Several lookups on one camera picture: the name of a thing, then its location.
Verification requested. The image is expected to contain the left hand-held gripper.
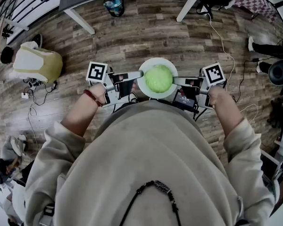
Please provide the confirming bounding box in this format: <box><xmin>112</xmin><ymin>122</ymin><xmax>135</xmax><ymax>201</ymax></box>
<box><xmin>86</xmin><ymin>61</ymin><xmax>145</xmax><ymax>108</ymax></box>

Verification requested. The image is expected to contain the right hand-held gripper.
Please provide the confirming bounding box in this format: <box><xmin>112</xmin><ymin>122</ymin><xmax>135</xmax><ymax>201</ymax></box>
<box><xmin>172</xmin><ymin>62</ymin><xmax>227</xmax><ymax>110</ymax></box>

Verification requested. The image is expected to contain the green cabbage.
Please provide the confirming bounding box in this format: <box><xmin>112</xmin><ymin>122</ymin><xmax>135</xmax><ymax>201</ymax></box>
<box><xmin>144</xmin><ymin>65</ymin><xmax>174</xmax><ymax>94</ymax></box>

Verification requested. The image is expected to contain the white round plate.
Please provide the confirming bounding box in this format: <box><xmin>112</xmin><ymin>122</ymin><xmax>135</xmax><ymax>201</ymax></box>
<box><xmin>137</xmin><ymin>57</ymin><xmax>179</xmax><ymax>100</ymax></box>

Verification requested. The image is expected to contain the person's left forearm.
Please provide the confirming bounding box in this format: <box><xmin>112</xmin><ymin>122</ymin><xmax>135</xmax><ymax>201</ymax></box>
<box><xmin>61</xmin><ymin>82</ymin><xmax>108</xmax><ymax>138</ymax></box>

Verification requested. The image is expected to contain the person's right forearm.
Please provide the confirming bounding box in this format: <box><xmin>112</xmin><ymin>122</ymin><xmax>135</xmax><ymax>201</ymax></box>
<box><xmin>212</xmin><ymin>86</ymin><xmax>246</xmax><ymax>136</ymax></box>

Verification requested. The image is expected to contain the person's right hand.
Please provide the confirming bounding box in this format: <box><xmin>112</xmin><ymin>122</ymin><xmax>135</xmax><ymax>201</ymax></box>
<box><xmin>211</xmin><ymin>88</ymin><xmax>221</xmax><ymax>109</ymax></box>

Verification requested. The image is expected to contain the black device with screen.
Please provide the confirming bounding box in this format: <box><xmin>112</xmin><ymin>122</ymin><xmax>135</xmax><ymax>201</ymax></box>
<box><xmin>172</xmin><ymin>88</ymin><xmax>199</xmax><ymax>113</ymax></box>

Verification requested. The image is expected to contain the black waste bin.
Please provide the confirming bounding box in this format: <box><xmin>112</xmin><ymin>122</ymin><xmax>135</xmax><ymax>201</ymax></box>
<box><xmin>103</xmin><ymin>0</ymin><xmax>125</xmax><ymax>17</ymax></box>

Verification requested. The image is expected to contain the black office chair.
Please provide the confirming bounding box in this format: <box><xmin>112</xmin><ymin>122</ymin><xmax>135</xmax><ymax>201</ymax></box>
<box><xmin>268</xmin><ymin>59</ymin><xmax>283</xmax><ymax>138</ymax></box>

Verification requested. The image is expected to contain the purple white checkered cloth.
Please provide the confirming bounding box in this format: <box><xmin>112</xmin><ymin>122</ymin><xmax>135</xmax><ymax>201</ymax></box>
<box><xmin>233</xmin><ymin>0</ymin><xmax>280</xmax><ymax>23</ymax></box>

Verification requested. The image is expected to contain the black stair railing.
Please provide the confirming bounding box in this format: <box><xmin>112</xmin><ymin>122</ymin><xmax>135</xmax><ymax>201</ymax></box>
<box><xmin>0</xmin><ymin>0</ymin><xmax>62</xmax><ymax>30</ymax></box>

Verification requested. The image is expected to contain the black device cable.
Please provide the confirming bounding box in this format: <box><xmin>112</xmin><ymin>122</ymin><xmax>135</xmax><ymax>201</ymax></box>
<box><xmin>193</xmin><ymin>106</ymin><xmax>208</xmax><ymax>122</ymax></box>

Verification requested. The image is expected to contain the red bracelet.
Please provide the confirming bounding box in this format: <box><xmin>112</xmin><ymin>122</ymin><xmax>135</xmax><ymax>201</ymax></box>
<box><xmin>83</xmin><ymin>89</ymin><xmax>102</xmax><ymax>107</ymax></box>

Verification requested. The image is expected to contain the white floor cable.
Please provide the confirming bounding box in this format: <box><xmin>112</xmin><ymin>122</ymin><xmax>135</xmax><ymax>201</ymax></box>
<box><xmin>28</xmin><ymin>101</ymin><xmax>40</xmax><ymax>150</ymax></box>
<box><xmin>208</xmin><ymin>12</ymin><xmax>260</xmax><ymax>117</ymax></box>

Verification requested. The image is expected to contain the black floor cable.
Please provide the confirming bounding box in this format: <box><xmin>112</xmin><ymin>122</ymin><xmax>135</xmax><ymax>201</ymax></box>
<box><xmin>25</xmin><ymin>79</ymin><xmax>59</xmax><ymax>108</ymax></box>

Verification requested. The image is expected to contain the black bead necklace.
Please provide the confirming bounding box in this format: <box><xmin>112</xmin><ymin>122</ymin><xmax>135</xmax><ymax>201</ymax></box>
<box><xmin>119</xmin><ymin>179</ymin><xmax>182</xmax><ymax>226</ymax></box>

